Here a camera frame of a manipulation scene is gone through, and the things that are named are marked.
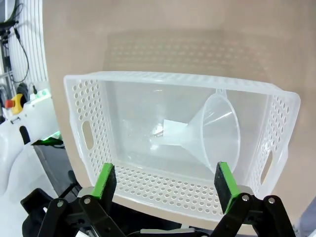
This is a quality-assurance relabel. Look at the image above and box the white perforated plastic basket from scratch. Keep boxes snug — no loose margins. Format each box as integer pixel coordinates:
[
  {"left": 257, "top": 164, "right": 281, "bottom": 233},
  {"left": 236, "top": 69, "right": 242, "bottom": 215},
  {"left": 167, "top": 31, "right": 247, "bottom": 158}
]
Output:
[{"left": 63, "top": 71, "right": 302, "bottom": 222}]

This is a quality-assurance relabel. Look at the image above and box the black hanging cable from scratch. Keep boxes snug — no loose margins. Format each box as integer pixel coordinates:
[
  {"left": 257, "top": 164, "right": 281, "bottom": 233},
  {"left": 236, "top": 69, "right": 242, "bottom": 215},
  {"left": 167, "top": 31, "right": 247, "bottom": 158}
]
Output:
[{"left": 9, "top": 21, "right": 32, "bottom": 83}]

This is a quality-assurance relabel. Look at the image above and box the yellow red emergency stop button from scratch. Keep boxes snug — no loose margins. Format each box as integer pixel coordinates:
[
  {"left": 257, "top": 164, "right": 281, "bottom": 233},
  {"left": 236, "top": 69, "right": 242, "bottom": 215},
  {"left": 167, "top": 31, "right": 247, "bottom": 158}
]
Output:
[{"left": 4, "top": 93, "right": 24, "bottom": 116}]

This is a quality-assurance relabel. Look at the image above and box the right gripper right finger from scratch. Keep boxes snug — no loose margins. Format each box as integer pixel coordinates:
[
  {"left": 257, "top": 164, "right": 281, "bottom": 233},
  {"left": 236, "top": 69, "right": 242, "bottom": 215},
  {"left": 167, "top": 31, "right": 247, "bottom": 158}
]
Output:
[{"left": 209, "top": 161, "right": 297, "bottom": 237}]

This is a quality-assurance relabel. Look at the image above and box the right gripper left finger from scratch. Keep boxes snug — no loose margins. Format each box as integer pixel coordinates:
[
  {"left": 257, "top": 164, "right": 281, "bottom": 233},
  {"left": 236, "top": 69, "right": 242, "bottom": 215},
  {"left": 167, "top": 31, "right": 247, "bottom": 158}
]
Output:
[{"left": 39, "top": 162, "right": 129, "bottom": 237}]

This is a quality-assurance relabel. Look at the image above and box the clear plastic funnel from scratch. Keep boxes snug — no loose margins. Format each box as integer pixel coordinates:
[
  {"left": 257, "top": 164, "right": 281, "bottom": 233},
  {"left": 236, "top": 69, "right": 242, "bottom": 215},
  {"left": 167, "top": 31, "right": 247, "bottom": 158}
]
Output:
[{"left": 148, "top": 88, "right": 241, "bottom": 175}]

